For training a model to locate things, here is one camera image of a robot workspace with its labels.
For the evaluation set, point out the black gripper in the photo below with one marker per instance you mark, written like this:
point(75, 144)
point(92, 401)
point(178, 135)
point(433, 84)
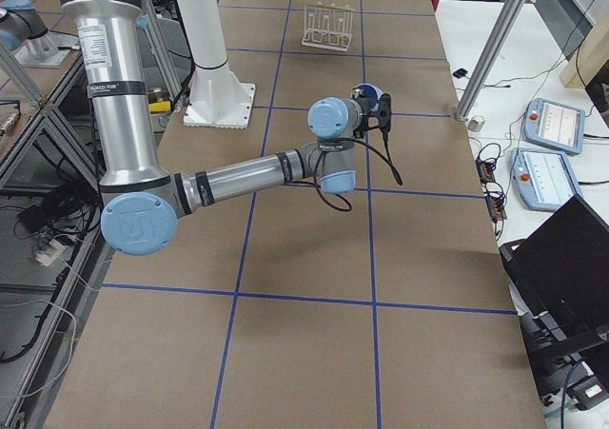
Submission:
point(365, 107)

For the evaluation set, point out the light blue cup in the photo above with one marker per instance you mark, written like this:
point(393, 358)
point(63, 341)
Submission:
point(366, 91)

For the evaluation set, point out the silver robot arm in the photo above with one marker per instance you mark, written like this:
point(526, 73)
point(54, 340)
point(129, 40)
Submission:
point(142, 201)
point(33, 44)

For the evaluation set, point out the small metal cylinder weight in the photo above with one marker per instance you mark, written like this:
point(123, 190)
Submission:
point(476, 123)

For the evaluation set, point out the small black adapter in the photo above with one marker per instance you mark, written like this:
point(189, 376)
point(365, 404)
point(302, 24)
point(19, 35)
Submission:
point(460, 73)

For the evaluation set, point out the black orange USB hub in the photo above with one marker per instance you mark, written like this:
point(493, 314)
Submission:
point(493, 192)

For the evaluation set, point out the near teach pendant tablet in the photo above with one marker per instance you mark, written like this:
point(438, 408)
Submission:
point(544, 179)

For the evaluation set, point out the teach pendant tablet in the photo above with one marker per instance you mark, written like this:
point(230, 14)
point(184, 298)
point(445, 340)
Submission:
point(544, 179)
point(554, 125)

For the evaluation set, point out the far teach pendant tablet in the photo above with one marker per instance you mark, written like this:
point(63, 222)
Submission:
point(554, 125)

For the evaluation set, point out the steel pot with corn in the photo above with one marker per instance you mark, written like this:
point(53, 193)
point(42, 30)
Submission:
point(159, 101)

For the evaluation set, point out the black laptop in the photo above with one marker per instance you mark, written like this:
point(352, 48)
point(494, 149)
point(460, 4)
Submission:
point(561, 273)

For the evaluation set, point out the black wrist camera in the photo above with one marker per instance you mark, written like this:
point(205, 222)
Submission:
point(384, 113)

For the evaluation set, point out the white wire cup holder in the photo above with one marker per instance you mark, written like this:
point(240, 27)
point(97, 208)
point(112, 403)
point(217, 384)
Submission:
point(328, 26)

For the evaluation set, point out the white camera pole base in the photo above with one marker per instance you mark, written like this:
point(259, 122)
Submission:
point(217, 98)

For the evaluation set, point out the aluminium frame post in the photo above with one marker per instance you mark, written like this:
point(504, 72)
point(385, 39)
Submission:
point(509, 13)

